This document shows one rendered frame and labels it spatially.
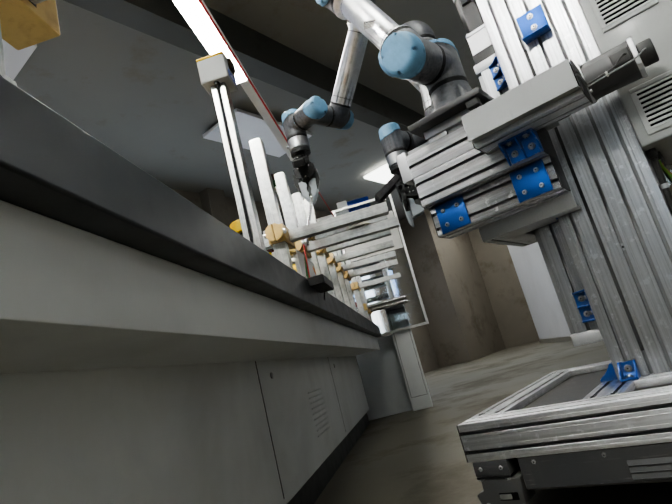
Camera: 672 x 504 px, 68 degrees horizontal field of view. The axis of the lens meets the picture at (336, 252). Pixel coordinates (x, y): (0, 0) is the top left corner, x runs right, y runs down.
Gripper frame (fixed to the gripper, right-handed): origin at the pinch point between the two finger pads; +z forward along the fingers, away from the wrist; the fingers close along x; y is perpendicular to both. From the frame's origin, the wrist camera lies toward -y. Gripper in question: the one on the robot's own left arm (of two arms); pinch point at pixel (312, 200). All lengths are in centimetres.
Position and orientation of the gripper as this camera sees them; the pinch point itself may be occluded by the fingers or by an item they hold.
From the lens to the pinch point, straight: 173.5
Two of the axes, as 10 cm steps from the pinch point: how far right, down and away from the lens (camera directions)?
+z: 2.5, 9.4, -2.3
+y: 1.6, 2.0, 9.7
